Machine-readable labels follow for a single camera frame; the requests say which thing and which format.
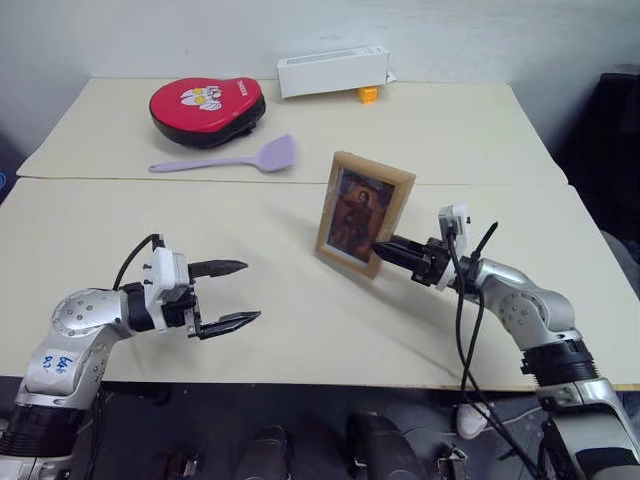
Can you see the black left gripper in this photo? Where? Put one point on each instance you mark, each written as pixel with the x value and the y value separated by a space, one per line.
pixel 177 307

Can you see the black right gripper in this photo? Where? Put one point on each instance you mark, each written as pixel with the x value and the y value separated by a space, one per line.
pixel 431 262

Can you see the wooden picture frame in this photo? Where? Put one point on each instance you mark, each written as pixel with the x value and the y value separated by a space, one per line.
pixel 357 215

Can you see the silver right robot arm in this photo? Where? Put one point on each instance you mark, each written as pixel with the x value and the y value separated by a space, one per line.
pixel 540 310

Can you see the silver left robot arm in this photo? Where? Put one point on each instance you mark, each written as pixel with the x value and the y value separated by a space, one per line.
pixel 75 320

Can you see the purple silicone spatula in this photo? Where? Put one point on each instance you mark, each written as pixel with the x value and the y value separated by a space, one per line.
pixel 270 155

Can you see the small yellow block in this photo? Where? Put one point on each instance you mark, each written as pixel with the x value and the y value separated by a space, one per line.
pixel 369 95

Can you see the dark rounded shape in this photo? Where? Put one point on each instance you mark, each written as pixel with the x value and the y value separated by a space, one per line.
pixel 270 455
pixel 380 447

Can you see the white shoe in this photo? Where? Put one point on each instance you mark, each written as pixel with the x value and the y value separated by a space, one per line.
pixel 471 420

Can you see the red boxing focus pad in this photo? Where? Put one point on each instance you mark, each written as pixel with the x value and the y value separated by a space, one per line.
pixel 205 110

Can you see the long white cardboard box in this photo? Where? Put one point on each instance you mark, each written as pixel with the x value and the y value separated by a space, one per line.
pixel 332 70

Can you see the black furniture piece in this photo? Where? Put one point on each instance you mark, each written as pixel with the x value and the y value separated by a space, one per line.
pixel 605 150

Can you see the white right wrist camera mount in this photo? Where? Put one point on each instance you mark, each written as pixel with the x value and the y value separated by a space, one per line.
pixel 457 220

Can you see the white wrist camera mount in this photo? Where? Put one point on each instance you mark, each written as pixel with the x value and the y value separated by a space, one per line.
pixel 457 220
pixel 167 272

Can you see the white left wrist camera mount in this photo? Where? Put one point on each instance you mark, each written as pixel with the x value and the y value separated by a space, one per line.
pixel 167 272

